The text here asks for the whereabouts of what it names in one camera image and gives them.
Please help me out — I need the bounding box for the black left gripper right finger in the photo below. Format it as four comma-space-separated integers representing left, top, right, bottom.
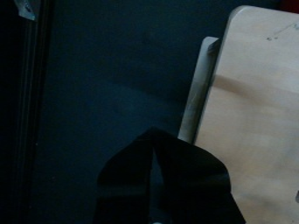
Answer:
153, 128, 249, 224

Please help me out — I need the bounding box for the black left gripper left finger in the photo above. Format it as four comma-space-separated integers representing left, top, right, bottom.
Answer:
92, 127, 155, 224

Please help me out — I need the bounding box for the pale cutting board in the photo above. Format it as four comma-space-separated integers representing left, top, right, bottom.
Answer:
177, 4, 299, 224

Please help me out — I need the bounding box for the grey tag on frame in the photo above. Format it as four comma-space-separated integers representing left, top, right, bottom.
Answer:
12, 0, 42, 22

